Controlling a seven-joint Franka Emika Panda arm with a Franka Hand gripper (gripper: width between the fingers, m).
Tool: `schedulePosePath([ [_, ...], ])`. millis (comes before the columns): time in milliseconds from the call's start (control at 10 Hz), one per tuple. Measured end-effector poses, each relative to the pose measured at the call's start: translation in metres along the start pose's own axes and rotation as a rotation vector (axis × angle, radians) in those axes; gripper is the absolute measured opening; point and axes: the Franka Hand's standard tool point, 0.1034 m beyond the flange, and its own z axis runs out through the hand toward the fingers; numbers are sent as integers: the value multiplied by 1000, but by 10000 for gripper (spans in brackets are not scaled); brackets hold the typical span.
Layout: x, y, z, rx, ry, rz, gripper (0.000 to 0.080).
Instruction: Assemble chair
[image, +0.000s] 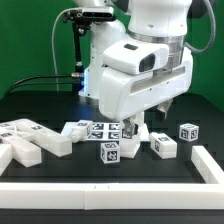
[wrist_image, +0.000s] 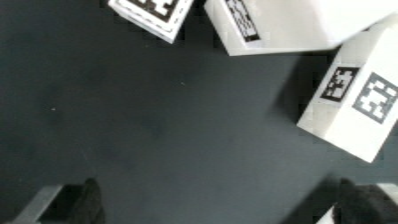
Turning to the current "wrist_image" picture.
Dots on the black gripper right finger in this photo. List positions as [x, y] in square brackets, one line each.
[366, 204]

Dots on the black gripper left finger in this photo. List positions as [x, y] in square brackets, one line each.
[87, 213]

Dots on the white chair leg with markers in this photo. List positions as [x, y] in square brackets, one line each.
[352, 111]

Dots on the white chair seat part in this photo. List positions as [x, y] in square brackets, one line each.
[279, 26]

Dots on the white block with marker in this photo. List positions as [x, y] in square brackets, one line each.
[156, 15]

